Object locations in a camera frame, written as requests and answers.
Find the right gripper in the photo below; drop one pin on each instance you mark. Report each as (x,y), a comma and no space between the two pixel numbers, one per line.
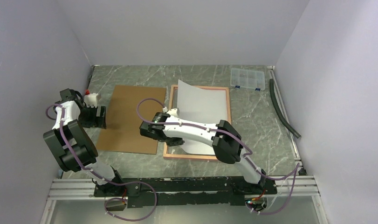
(178,141)

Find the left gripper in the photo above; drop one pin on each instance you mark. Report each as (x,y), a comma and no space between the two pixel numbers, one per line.
(93,122)

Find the brown backing board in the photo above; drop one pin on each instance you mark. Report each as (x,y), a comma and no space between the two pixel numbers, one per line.
(122,133)

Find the pink picture frame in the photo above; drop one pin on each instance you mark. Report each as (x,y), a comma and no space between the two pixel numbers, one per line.
(191,150)

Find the seascape photo print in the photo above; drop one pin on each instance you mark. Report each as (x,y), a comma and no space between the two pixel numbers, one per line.
(203,104)

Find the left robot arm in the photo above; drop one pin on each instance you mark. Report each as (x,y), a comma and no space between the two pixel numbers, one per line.
(71,146)

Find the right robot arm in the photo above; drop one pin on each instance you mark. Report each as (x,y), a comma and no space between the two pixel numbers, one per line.
(168,127)

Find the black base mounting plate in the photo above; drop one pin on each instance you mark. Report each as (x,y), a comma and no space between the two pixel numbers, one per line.
(141,192)

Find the clear plastic organizer box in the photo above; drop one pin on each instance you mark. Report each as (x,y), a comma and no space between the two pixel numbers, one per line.
(249,79)

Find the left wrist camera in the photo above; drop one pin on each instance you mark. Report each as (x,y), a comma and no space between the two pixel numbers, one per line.
(91,99)

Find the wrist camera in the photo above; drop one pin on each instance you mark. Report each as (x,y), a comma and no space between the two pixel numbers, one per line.
(91,99)
(173,112)

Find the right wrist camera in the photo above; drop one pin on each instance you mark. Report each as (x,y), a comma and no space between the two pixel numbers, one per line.
(173,112)

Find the aluminium extrusion rail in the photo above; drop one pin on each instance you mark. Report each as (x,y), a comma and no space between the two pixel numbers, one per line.
(83,189)

